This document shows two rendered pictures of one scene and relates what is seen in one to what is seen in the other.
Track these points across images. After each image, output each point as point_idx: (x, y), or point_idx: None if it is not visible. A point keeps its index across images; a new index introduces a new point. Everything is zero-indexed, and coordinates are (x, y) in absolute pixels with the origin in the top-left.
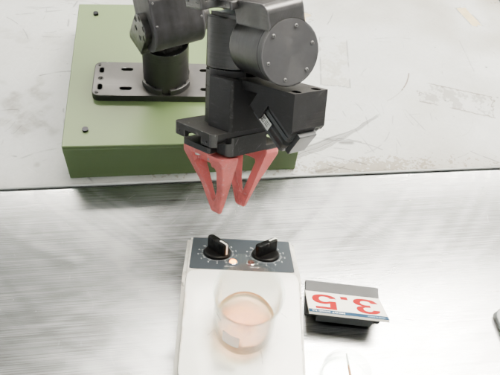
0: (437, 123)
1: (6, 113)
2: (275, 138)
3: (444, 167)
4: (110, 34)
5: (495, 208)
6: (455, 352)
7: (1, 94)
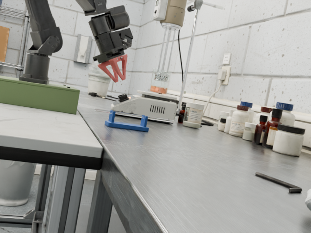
0: None
1: (21, 111)
2: (129, 42)
3: None
4: None
5: (87, 101)
6: None
7: (2, 108)
